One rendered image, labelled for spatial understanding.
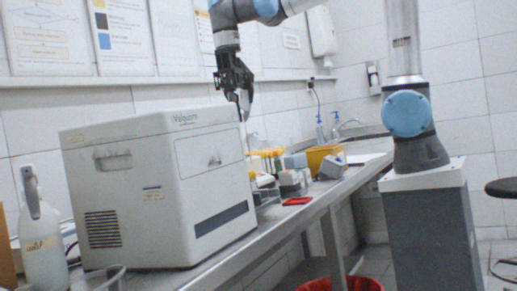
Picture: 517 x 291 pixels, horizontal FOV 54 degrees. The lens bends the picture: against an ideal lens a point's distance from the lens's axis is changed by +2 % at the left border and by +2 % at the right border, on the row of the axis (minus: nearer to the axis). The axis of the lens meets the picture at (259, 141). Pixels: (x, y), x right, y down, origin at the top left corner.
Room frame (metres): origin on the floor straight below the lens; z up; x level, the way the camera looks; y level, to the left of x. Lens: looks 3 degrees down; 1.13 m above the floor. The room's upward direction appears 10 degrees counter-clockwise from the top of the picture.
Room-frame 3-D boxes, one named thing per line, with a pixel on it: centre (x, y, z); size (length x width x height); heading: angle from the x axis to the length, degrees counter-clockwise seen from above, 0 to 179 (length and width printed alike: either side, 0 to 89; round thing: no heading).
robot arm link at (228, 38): (1.43, 0.04, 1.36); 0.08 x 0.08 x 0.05
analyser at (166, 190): (1.10, 0.22, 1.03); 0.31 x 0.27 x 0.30; 153
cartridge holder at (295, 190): (1.52, -0.07, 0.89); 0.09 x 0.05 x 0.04; 61
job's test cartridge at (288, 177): (1.52, -0.07, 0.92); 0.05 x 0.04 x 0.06; 61
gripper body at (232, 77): (1.42, 0.05, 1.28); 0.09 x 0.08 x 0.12; 154
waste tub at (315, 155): (1.87, -0.23, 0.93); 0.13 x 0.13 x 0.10; 62
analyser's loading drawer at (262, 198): (1.23, 0.05, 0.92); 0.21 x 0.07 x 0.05; 153
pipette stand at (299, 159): (1.76, -0.11, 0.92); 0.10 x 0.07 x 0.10; 148
